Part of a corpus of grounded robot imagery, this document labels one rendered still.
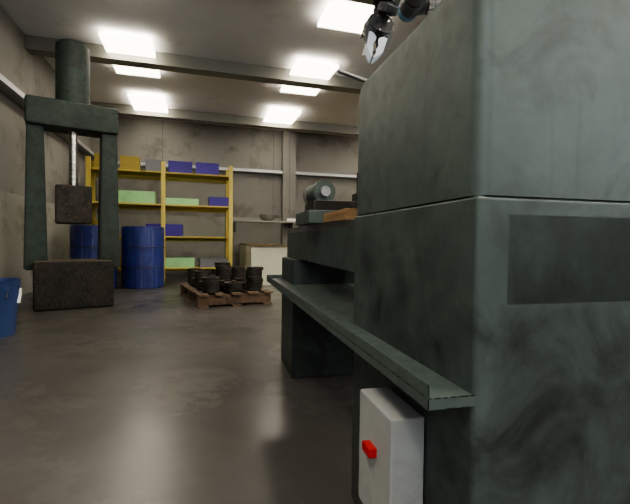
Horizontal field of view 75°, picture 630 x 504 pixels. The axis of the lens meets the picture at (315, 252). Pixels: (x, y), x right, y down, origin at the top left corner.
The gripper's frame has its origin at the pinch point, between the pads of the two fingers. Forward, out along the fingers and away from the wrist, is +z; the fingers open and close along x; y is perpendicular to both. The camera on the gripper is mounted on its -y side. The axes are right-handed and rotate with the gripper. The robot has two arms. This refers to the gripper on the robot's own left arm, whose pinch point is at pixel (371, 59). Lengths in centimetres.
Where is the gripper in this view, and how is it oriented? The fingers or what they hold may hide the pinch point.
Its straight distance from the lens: 139.4
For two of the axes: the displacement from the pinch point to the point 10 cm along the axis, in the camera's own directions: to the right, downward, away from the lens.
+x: -9.4, -2.6, -2.4
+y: -2.4, -0.3, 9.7
